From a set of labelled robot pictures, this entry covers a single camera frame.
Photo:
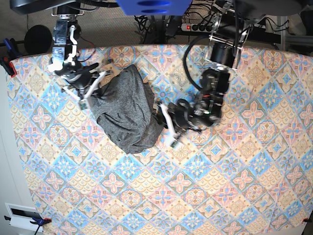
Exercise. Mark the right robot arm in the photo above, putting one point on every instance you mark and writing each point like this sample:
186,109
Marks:
65,37

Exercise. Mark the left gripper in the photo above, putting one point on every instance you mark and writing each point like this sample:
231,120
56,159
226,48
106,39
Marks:
182,116

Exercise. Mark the white power strip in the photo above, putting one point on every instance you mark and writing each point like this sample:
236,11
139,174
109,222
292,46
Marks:
189,27

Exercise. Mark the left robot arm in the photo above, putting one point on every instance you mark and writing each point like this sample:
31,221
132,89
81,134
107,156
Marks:
227,35

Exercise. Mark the clamp bottom right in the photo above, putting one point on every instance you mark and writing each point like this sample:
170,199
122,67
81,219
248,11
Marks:
307,220

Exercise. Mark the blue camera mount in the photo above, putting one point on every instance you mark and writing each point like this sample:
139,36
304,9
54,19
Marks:
154,7

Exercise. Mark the patterned tablecloth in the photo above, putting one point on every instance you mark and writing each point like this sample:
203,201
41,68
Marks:
250,174

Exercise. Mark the black round stool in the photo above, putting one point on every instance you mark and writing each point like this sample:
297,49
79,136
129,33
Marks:
38,40

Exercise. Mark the red black clamp left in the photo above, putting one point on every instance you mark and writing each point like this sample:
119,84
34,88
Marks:
12,53

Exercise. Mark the grey t-shirt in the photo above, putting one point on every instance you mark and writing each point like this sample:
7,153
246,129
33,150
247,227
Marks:
124,109

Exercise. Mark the blue clamp bottom left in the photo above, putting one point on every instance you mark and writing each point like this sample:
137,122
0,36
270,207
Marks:
39,221

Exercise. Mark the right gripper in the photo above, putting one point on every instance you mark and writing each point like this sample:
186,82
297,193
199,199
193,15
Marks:
83,82

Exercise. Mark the white wall outlet box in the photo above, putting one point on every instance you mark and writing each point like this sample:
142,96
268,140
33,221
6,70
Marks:
22,211

